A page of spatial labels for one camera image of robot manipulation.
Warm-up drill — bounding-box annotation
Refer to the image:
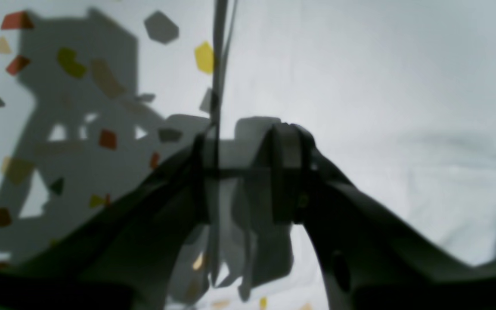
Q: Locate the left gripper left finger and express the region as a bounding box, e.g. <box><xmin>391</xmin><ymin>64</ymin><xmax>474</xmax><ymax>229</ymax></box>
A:
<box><xmin>0</xmin><ymin>134</ymin><xmax>218</xmax><ymax>310</ymax></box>

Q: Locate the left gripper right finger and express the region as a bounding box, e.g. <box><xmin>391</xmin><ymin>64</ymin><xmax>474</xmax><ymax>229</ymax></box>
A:
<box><xmin>270</xmin><ymin>123</ymin><xmax>496</xmax><ymax>310</ymax></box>

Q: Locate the white T-shirt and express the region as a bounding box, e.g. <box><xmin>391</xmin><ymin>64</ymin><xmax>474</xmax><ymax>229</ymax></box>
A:
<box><xmin>167</xmin><ymin>0</ymin><xmax>496</xmax><ymax>310</ymax></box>

